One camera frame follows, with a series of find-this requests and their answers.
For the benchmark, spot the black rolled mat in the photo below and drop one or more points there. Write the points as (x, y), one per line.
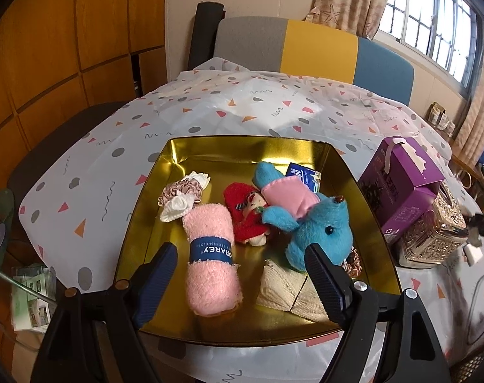
(204, 28)

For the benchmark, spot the pink towel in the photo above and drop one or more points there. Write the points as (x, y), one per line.
(210, 287)

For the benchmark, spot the purple cardboard box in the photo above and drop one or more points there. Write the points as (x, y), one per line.
(397, 183)

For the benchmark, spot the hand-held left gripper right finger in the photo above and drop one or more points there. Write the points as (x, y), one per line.
(323, 279)

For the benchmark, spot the silver ornate box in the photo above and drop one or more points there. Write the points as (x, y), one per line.
(433, 231)

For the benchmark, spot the tissue packet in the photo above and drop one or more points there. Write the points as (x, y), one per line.
(303, 175)

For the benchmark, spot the beige cloth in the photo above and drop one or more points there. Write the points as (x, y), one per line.
(277, 291)

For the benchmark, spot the blue plush elephant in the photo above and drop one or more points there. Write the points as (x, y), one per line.
(325, 215)

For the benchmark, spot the scrunchie with white bows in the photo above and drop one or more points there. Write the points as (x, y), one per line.
(182, 191)

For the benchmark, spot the wooden desk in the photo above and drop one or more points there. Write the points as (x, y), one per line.
(465, 159)

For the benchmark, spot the grey yellow blue headboard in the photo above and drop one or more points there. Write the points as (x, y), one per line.
(317, 48)

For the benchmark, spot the window with metal bars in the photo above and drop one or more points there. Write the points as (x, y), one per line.
(425, 16)

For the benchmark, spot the wooden wardrobe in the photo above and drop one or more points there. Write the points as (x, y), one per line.
(66, 28)

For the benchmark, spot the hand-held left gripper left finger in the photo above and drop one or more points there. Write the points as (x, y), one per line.
(156, 283)

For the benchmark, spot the red plush doll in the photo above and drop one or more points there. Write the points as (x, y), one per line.
(236, 199)

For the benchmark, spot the glass side table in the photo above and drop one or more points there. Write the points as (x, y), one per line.
(2, 207)

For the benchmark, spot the cardboard box of packets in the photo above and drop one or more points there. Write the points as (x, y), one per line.
(439, 117)

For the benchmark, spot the stack of paper packets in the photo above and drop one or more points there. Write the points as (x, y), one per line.
(28, 303)

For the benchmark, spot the brown scrunchie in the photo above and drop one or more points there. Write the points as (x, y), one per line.
(353, 265)

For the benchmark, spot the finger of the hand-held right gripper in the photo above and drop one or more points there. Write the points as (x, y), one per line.
(481, 223)

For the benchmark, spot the gold tin tray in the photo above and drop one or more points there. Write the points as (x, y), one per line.
(226, 159)

